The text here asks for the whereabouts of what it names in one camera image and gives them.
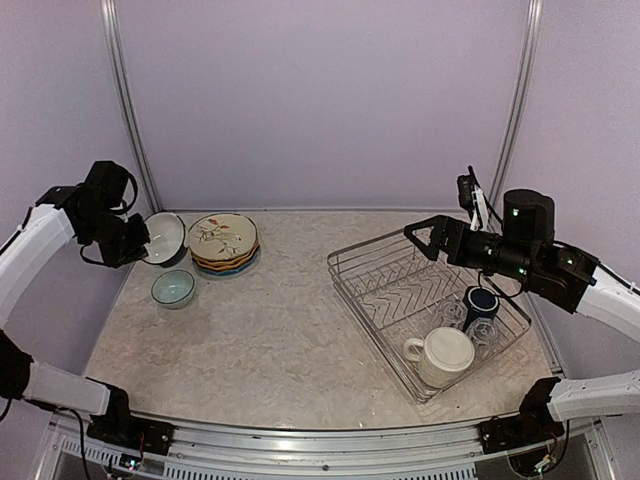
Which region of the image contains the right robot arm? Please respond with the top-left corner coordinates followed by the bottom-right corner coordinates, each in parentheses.
top-left (404, 189), bottom-right (639, 444)

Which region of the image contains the clear glass near rim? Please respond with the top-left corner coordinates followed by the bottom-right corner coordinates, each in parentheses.
top-left (466, 318), bottom-right (500, 348)

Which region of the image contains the pale green ribbed bowl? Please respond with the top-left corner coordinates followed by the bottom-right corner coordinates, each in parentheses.
top-left (151, 270), bottom-right (196, 310)

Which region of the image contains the right aluminium frame post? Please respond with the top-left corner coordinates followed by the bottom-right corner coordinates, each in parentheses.
top-left (489, 0), bottom-right (544, 203)

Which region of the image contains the front aluminium frame rail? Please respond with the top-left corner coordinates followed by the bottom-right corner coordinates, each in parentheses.
top-left (32, 412), bottom-right (622, 479)

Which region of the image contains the white ribbed mug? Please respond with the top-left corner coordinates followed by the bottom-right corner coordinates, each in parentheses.
top-left (402, 327), bottom-right (475, 389)

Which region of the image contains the blue polka dot plate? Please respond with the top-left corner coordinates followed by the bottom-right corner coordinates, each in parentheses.
top-left (192, 251), bottom-right (261, 277)

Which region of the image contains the dark blue cup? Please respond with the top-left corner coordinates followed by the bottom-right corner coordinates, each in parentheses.
top-left (462, 286), bottom-right (500, 332)

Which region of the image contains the clear glass near plates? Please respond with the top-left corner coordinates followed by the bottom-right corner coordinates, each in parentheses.
top-left (434, 299), bottom-right (467, 330)

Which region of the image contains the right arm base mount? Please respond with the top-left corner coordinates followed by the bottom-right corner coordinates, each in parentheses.
top-left (477, 414), bottom-right (565, 454)

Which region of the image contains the cream bird pattern plate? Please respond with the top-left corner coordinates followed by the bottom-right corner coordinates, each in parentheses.
top-left (188, 213), bottom-right (258, 261)

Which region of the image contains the left aluminium frame post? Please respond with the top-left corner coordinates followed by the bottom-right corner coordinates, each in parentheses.
top-left (100, 0), bottom-right (163, 213)

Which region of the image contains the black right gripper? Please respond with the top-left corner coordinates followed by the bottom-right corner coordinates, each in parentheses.
top-left (405, 214), bottom-right (538, 283)

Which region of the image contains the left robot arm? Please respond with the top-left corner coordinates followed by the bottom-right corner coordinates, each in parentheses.
top-left (1, 160), bottom-right (150, 445)

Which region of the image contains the aluminium frame post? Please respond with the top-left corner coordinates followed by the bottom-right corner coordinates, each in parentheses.
top-left (100, 0), bottom-right (163, 213)
top-left (489, 0), bottom-right (544, 203)

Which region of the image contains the yellow polka dot plate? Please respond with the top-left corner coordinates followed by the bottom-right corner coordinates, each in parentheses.
top-left (192, 248), bottom-right (260, 271)
top-left (190, 244), bottom-right (261, 267)

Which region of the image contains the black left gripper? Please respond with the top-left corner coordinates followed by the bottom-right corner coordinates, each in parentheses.
top-left (82, 207), bottom-right (152, 268)

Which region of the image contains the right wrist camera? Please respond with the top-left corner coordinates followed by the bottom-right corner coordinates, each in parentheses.
top-left (456, 166), bottom-right (491, 231)

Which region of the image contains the metal wire dish rack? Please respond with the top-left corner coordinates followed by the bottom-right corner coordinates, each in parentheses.
top-left (327, 227), bottom-right (532, 405)

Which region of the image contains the teal and white bowl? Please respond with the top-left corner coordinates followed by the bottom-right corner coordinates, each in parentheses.
top-left (142, 212), bottom-right (187, 268)

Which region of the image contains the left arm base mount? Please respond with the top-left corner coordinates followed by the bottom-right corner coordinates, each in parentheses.
top-left (87, 410), bottom-right (175, 456)

